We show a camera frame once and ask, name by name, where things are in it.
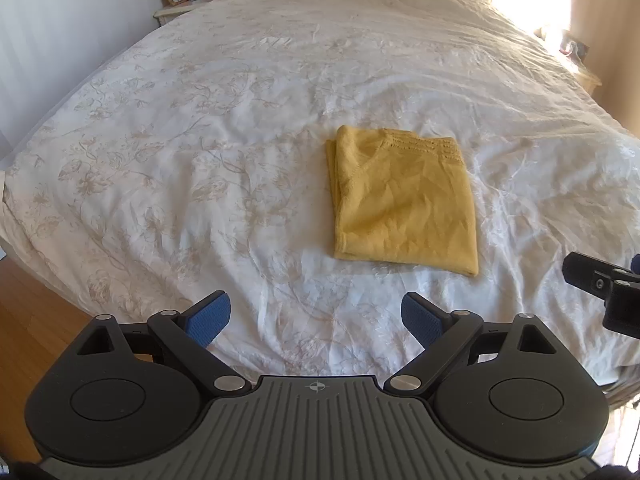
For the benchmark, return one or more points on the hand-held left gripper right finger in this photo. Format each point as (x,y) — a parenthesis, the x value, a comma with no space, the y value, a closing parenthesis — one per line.
(422,317)

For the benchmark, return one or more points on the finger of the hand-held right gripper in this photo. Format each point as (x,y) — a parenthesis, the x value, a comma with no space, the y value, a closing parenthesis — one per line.
(585,275)

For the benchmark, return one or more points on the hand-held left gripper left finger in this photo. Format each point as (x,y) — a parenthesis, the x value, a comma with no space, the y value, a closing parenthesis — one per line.
(210,317)

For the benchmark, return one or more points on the yellow knit sweater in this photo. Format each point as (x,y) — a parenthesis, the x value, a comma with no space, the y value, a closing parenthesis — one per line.
(405,200)

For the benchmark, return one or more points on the bed with white floral cover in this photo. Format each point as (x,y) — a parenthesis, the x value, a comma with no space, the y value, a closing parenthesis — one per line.
(225,135)

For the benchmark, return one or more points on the cream nightstand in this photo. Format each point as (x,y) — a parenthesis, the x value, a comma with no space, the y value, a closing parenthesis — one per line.
(587,80)
(172,12)

